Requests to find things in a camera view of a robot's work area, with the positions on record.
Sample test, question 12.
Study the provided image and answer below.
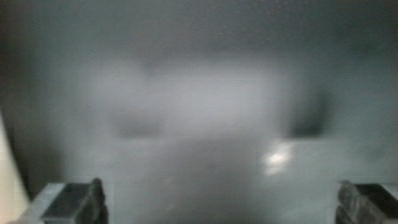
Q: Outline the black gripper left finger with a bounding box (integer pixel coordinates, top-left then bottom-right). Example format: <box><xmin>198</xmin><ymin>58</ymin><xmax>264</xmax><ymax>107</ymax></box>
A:
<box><xmin>22</xmin><ymin>178</ymin><xmax>108</xmax><ymax>224</ymax></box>

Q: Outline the white drawer cabinet box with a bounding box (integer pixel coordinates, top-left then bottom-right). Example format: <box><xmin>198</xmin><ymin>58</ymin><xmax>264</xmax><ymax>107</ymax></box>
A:
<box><xmin>0</xmin><ymin>113</ymin><xmax>28</xmax><ymax>224</ymax></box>

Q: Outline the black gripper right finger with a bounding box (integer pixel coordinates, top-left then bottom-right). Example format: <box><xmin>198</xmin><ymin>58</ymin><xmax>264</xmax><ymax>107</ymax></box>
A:
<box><xmin>333</xmin><ymin>181</ymin><xmax>398</xmax><ymax>224</ymax></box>

